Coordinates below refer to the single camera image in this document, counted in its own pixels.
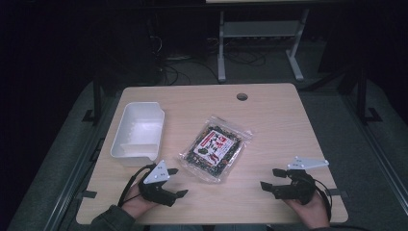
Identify black cables on floor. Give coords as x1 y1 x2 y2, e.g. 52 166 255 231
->
150 35 268 87

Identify white metal desk frame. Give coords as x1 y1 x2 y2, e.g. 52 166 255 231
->
217 8 311 84

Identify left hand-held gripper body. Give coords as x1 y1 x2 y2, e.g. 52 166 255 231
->
138 159 178 208

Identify person's right hand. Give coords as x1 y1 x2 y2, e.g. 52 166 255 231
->
285 192 331 230

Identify black table edge bracket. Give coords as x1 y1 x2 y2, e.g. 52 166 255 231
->
76 190 98 199
89 137 106 164
326 188 350 198

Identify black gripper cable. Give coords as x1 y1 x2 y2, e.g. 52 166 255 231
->
116 164 157 208
313 177 333 222

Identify clear packet of dark seaweed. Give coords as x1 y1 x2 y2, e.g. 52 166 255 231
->
177 115 254 184

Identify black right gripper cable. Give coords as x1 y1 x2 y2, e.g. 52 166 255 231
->
313 177 333 222

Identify black metal stand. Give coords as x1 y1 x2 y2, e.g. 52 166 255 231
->
354 65 383 125

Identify person's left hand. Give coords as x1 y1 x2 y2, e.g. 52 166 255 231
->
121 183 159 220

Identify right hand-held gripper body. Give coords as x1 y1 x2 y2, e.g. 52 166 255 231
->
271 155 330 206

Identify white plastic bin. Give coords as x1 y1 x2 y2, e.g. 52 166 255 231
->
110 101 166 167

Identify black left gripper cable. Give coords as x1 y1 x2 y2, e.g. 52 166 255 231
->
116 164 157 208

